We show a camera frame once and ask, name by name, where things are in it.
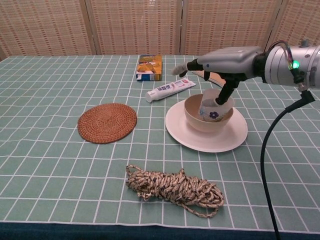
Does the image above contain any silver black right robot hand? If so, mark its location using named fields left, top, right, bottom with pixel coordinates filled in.
left=171, top=46, right=263, bottom=106

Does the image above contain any white floral paper cup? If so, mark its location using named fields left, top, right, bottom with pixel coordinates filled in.
left=198, top=89, right=235, bottom=123

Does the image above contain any off-white bowl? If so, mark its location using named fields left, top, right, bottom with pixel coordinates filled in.
left=184, top=93, right=235, bottom=133

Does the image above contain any kraft spiral notebook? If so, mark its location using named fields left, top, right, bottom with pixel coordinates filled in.
left=193, top=70, right=227, bottom=89

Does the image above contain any white round plate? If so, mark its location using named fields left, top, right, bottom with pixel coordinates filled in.
left=165, top=101, right=249, bottom=153

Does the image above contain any white toothpaste tube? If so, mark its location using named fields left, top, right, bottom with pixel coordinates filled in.
left=145, top=78, right=196, bottom=104

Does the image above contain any orange blue snack box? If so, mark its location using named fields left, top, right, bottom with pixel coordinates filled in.
left=136, top=54, right=164, bottom=82

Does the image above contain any bamboo folding screen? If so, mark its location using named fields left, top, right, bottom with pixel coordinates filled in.
left=0, top=0, right=320, bottom=61

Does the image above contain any brown woven round coaster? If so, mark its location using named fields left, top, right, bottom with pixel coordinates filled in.
left=77, top=103, right=138, bottom=144

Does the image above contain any green checked tablecloth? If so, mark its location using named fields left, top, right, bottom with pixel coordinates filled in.
left=0, top=54, right=320, bottom=240

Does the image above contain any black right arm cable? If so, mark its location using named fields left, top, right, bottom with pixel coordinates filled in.
left=260, top=89, right=316, bottom=240

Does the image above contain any beige braided rope bundle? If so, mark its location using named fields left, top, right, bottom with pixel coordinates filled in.
left=125, top=164, right=225, bottom=218

